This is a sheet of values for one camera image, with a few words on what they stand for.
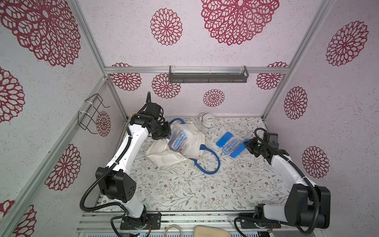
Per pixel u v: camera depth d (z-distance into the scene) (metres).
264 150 0.66
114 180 0.42
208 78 0.87
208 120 1.13
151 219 0.74
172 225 0.73
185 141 1.03
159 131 0.66
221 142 1.06
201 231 0.69
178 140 0.99
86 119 0.75
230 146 1.02
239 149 0.88
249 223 0.73
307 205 0.41
